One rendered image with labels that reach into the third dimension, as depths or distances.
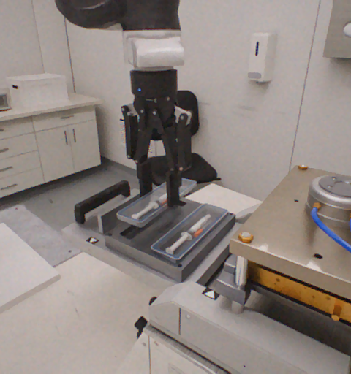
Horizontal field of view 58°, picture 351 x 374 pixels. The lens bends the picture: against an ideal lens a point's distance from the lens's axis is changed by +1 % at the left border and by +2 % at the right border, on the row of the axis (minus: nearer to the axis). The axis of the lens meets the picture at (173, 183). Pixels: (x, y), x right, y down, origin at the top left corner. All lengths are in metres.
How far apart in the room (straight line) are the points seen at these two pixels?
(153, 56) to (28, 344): 0.61
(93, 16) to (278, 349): 0.48
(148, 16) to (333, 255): 0.38
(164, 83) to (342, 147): 1.57
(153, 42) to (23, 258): 0.69
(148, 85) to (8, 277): 0.62
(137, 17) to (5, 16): 2.92
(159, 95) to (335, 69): 1.51
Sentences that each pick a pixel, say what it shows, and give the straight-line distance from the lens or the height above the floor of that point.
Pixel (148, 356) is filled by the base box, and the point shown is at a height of 0.87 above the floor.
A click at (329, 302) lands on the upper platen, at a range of 0.42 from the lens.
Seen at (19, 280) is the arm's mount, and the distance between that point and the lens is 0.90.
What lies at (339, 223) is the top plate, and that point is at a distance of 0.44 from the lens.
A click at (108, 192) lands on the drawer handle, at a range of 0.70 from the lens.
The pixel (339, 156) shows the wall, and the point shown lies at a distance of 1.99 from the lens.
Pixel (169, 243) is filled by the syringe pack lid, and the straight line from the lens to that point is 0.54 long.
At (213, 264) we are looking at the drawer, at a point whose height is 0.96.
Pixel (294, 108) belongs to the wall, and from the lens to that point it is 2.02.
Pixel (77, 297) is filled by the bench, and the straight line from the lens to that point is 0.84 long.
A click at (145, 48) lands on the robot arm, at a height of 1.30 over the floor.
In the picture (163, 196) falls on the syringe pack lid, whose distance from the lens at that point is 0.60.
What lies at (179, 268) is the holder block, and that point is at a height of 0.99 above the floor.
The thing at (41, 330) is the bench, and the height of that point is 0.75.
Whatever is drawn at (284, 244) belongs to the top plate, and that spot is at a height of 1.11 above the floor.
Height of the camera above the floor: 1.33
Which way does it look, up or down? 26 degrees down
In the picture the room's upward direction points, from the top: straight up
